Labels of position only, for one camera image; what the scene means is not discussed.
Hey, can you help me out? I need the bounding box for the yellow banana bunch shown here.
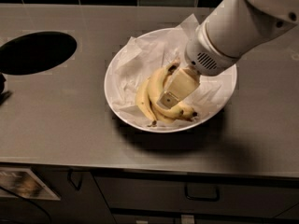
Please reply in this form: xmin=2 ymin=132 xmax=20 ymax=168
xmin=135 ymin=59 xmax=197 ymax=126

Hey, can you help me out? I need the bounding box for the white crumpled paper liner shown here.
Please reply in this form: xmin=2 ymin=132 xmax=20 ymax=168
xmin=111 ymin=13 xmax=225 ymax=127

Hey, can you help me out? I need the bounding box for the black drawer handle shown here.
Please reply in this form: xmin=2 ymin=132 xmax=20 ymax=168
xmin=184 ymin=183 xmax=220 ymax=202

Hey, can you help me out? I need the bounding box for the black object at left edge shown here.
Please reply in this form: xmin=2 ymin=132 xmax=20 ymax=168
xmin=0 ymin=73 xmax=12 ymax=105

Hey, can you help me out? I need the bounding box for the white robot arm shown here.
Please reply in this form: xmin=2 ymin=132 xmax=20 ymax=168
xmin=157 ymin=0 xmax=299 ymax=109

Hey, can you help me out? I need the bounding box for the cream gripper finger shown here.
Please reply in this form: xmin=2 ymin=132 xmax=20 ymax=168
xmin=157 ymin=66 xmax=200 ymax=109

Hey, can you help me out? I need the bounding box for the grey cabinet door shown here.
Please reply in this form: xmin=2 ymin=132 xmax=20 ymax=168
xmin=0 ymin=163 xmax=115 ymax=224

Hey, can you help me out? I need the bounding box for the grey drawer front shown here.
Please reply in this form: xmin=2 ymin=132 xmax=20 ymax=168
xmin=95 ymin=176 xmax=298 ymax=217

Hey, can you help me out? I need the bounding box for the black cabinet door handle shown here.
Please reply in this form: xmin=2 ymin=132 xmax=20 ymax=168
xmin=67 ymin=169 xmax=83 ymax=191

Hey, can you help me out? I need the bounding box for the white bowl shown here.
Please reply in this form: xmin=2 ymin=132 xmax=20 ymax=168
xmin=103 ymin=27 xmax=238 ymax=133

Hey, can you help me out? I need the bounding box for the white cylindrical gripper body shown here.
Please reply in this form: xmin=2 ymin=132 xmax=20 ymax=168
xmin=184 ymin=21 xmax=240 ymax=77

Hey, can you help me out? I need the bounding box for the black round counter hole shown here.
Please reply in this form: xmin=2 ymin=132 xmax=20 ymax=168
xmin=0 ymin=32 xmax=77 ymax=76

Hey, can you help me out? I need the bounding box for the black cable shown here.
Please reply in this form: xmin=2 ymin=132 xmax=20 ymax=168
xmin=0 ymin=186 xmax=53 ymax=224

